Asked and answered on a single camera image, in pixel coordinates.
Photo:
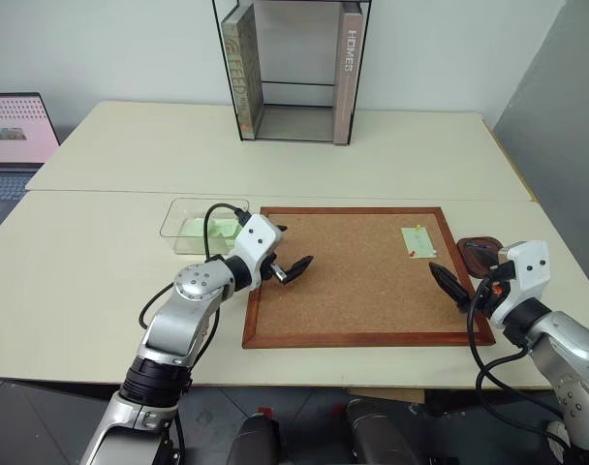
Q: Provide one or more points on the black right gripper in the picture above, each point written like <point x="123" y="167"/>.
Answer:
<point x="492" y="301"/>

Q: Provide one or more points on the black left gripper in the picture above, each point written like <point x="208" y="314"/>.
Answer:
<point x="269" y="269"/>

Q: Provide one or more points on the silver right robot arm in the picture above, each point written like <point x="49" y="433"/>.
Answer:
<point x="566" y="353"/>

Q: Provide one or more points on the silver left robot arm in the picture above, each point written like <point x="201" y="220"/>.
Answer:
<point x="183" y="315"/>

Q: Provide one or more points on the light green paper note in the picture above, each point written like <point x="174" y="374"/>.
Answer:
<point x="419" y="242"/>

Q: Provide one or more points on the wood framed cork board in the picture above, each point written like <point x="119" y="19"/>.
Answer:
<point x="352" y="281"/>

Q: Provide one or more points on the green paper note stack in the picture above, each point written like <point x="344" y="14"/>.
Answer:
<point x="202" y="235"/>

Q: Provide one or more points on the brown leather dish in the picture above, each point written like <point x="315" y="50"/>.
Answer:
<point x="474" y="264"/>

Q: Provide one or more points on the clear plastic tray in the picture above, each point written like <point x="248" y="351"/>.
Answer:
<point x="178" y="223"/>

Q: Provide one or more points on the dark rounded shape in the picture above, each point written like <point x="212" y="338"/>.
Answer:
<point x="379" y="433"/>
<point x="253" y="443"/>

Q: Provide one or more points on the grey brown HOMES book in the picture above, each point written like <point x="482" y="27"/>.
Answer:
<point x="348" y="77"/>

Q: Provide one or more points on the tan patterned book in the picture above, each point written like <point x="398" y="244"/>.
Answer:
<point x="243" y="72"/>

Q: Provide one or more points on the laptop with pink screen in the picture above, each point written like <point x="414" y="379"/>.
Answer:
<point x="13" y="131"/>

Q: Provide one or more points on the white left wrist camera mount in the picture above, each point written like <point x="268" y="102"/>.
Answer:
<point x="256" y="239"/>

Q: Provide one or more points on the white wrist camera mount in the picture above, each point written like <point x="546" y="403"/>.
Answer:
<point x="529" y="271"/>
<point x="256" y="239"/>

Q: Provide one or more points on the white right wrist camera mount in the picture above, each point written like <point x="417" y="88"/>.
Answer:
<point x="529" y="271"/>

